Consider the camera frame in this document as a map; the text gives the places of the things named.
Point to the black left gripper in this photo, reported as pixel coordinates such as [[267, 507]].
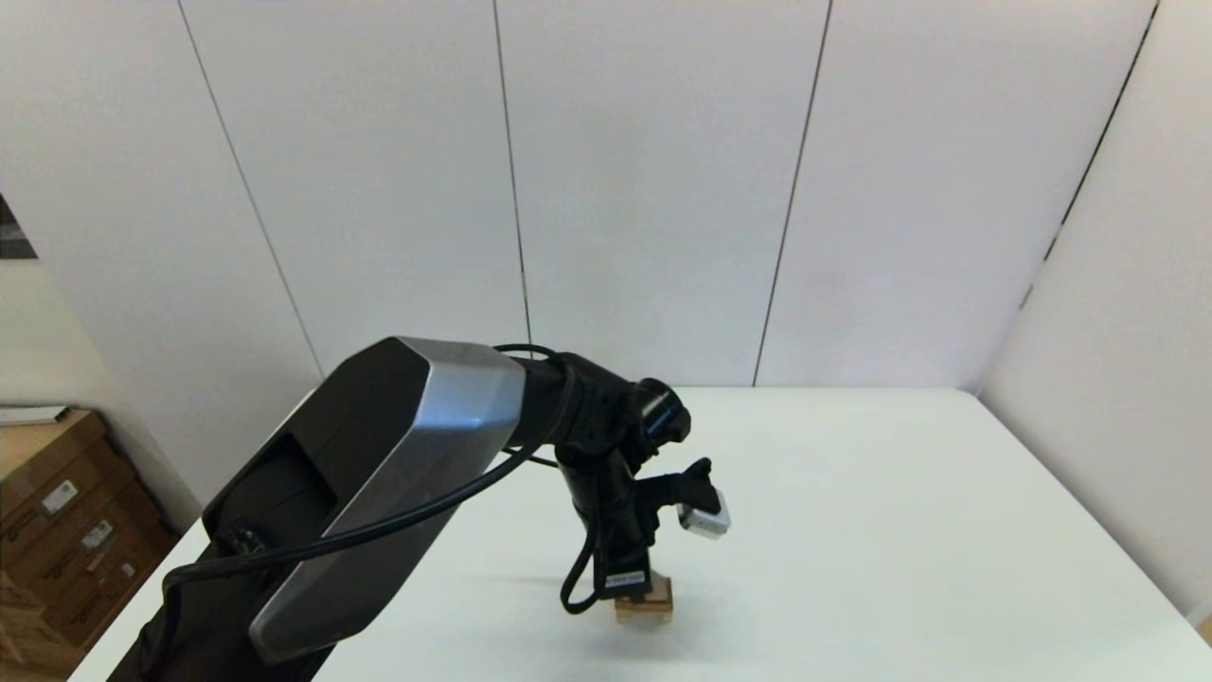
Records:
[[615, 530]]

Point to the tan brown object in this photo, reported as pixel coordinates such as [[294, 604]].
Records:
[[1205, 633]]

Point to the rectangular wooden building block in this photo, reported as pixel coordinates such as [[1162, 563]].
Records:
[[661, 595]]

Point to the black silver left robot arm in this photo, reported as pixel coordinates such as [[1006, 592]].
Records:
[[398, 464]]

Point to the flat white board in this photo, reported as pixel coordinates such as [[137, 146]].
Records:
[[33, 415]]

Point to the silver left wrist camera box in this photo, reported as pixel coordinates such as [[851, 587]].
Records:
[[705, 521]]

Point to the arched wooden building block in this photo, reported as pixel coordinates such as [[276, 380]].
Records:
[[644, 618]]

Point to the brown cardboard box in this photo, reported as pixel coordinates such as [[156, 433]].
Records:
[[19, 625], [99, 519], [123, 592], [47, 450]]

